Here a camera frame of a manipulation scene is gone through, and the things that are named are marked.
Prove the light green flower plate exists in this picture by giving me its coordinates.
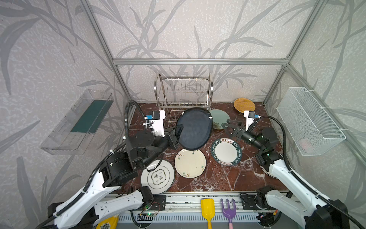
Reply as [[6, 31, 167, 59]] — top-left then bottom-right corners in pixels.
[[210, 109, 230, 130]]

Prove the steel dish rack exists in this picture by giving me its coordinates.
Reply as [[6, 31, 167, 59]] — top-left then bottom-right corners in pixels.
[[153, 74, 214, 127]]

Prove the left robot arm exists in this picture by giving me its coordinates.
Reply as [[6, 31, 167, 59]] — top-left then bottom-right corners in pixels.
[[37, 101, 185, 229]]

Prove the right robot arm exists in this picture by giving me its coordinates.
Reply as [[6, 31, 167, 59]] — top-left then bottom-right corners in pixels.
[[222, 118, 363, 229]]

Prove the orange woven plate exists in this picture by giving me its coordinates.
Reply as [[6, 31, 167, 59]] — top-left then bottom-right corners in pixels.
[[234, 98, 255, 113]]

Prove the green rim white plate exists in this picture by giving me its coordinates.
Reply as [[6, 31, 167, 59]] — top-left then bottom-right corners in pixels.
[[211, 138, 242, 167]]

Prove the cream floral plate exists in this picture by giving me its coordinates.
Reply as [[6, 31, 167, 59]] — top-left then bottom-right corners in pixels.
[[174, 149, 206, 178]]

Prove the white plate black emblem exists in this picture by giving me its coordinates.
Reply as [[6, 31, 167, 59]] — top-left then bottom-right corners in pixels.
[[141, 160, 175, 195]]

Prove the right orange sunburst plate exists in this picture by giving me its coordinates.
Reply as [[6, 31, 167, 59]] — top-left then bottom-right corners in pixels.
[[260, 166, 277, 179]]

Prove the yellow toy shovel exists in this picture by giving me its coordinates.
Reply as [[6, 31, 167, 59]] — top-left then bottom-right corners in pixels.
[[201, 198, 215, 229]]

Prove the purple toy fork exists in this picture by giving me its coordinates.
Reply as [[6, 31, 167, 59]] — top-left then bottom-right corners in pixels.
[[221, 199, 236, 229]]

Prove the yellow banana toy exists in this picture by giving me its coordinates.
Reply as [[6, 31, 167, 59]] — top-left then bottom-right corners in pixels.
[[96, 215, 119, 229]]

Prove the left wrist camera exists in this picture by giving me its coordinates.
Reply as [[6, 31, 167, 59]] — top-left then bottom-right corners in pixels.
[[145, 110, 166, 137]]

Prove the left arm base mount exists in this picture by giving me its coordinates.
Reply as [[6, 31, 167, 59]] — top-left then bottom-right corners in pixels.
[[142, 195, 167, 211]]

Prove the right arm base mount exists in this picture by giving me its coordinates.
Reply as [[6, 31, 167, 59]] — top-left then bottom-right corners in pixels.
[[239, 193, 268, 210]]

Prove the white wire mesh basket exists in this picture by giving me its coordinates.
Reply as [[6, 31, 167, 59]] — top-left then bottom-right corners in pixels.
[[277, 87, 347, 156]]

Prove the clear plastic wall shelf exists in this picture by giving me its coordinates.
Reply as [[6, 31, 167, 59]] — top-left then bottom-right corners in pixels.
[[40, 89, 114, 156]]

